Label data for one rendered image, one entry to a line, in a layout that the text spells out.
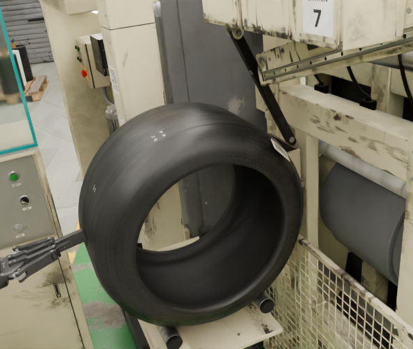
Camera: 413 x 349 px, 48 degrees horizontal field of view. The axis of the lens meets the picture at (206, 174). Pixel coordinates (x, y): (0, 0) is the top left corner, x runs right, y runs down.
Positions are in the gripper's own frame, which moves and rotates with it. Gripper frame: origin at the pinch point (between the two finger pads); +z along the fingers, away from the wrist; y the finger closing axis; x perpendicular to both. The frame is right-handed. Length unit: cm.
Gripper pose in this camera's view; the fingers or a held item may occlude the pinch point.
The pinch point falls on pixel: (70, 240)
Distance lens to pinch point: 117.7
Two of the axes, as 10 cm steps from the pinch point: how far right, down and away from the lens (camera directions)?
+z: 8.9, -3.9, 2.5
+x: 2.4, 8.5, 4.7
